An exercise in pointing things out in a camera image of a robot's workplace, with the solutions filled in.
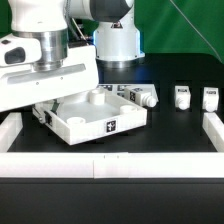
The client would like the white marker sheet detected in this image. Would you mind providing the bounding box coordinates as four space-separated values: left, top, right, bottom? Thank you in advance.
99 84 157 98

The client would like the green backdrop curtain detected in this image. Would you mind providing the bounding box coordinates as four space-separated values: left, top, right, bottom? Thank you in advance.
0 0 224 64

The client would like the white square table top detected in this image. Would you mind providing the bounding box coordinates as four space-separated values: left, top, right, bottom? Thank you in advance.
32 88 147 145

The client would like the white cable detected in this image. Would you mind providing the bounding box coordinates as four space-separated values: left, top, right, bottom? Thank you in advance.
169 0 224 64

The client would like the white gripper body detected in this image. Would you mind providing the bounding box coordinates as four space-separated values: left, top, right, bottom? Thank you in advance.
0 37 99 112

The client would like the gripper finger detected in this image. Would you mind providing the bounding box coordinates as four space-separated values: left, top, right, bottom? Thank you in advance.
39 111 52 126
50 99 60 114

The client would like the white U-shaped fence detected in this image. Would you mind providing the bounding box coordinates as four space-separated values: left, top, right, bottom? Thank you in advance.
0 113 224 179

